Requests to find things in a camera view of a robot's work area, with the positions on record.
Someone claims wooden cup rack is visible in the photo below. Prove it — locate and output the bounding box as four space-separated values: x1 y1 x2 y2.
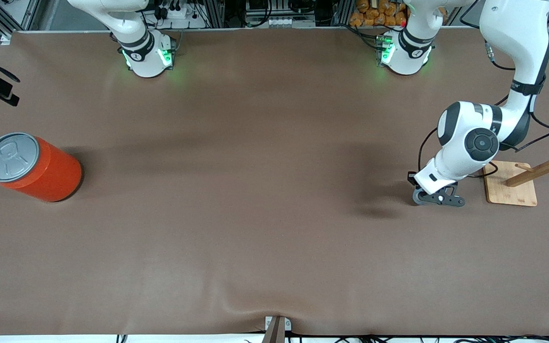
482 127 549 207

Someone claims bag of orange snacks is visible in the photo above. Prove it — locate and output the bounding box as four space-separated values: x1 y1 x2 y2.
349 0 409 28

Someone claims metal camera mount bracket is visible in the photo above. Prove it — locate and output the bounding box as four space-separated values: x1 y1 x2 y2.
264 315 293 343

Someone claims orange can with grey lid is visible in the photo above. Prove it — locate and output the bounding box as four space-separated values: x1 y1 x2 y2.
0 132 83 203

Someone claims white power strip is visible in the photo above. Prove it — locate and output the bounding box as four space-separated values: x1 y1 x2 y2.
157 4 200 21

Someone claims brown table cloth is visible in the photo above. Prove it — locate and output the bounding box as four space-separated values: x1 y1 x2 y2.
0 26 549 337

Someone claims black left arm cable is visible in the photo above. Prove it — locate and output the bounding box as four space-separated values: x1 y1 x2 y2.
417 0 549 180

